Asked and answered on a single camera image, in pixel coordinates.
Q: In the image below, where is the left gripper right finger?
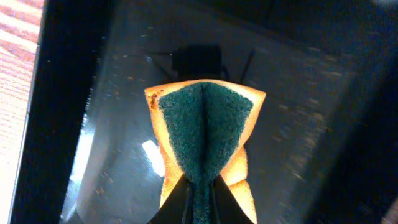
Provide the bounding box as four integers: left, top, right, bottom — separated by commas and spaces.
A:
209, 175, 254, 224

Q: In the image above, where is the green and yellow sponge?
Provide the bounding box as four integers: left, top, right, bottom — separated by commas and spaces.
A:
144, 79, 266, 223

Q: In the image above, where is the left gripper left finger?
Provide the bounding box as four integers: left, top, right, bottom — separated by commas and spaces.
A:
147, 175, 194, 224

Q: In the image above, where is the black rectangular tray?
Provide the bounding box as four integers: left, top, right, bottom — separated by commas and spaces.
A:
8, 1, 397, 223

